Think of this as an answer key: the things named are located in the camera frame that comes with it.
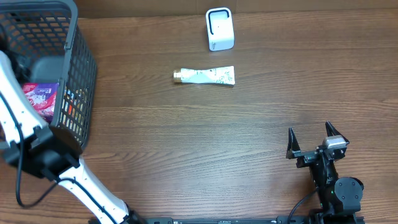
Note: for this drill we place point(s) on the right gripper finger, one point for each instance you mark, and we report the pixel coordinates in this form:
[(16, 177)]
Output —
[(293, 148), (332, 131)]

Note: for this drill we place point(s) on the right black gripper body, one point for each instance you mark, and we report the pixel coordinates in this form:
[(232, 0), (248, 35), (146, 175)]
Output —
[(305, 158)]

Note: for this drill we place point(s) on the white Pantene tube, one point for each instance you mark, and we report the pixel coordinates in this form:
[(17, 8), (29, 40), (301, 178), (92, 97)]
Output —
[(220, 75)]

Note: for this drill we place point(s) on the red purple pantyliner pack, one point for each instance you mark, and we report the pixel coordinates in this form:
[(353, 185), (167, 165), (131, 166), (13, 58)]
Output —
[(42, 97)]

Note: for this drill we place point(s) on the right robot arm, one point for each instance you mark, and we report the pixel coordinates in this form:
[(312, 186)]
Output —
[(340, 197)]

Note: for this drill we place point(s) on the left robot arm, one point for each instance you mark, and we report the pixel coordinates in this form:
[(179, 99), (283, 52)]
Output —
[(44, 151)]

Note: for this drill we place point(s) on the white barcode scanner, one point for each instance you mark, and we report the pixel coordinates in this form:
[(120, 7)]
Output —
[(219, 24)]

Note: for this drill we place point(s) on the colourful snack bag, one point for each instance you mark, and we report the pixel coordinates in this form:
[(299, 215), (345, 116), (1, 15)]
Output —
[(75, 113)]

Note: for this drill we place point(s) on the grey plastic mesh basket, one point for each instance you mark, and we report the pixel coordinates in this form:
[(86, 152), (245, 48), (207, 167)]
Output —
[(46, 43)]

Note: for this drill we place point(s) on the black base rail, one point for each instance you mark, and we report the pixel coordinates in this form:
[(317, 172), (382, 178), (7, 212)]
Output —
[(277, 220)]

